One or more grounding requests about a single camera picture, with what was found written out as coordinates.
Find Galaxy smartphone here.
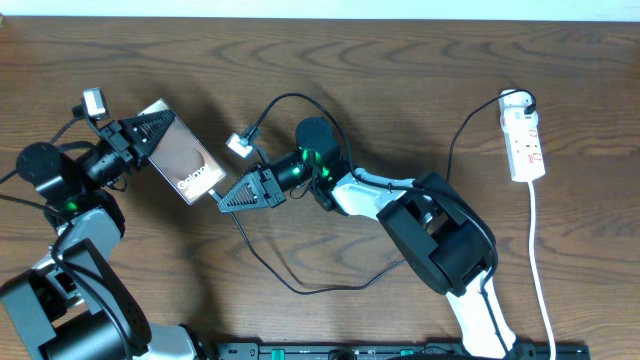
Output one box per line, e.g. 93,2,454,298
138,98,226,205

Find white power strip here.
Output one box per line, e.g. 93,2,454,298
499,89,545,183

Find black charger cable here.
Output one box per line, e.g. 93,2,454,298
208,90,538,296

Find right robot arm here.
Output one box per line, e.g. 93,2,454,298
215,117,517,359

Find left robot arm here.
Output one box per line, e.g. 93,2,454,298
1,110,212,359

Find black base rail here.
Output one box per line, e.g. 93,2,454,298
215,342,591,360

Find white power strip cord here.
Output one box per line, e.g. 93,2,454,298
527,180,558,360

